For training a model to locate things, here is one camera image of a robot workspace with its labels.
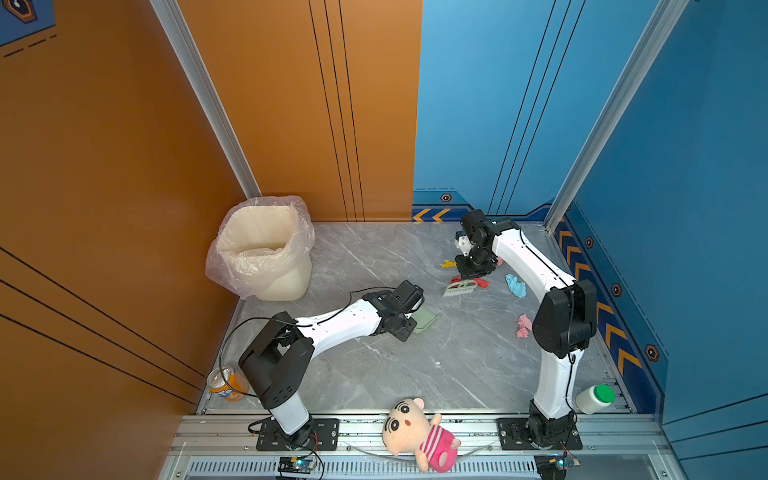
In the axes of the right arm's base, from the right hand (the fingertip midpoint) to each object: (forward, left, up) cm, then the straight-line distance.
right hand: (463, 275), depth 90 cm
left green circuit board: (-46, +45, -13) cm, 65 cm away
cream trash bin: (-3, +55, +16) cm, 57 cm away
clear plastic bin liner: (-5, +70, +12) cm, 71 cm away
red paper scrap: (+5, -8, -11) cm, 14 cm away
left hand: (-12, +18, -7) cm, 23 cm away
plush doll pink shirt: (-40, +18, -4) cm, 44 cm away
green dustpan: (-9, +12, -10) cm, 18 cm away
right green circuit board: (-46, -16, -13) cm, 51 cm away
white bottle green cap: (-34, -27, -4) cm, 43 cm away
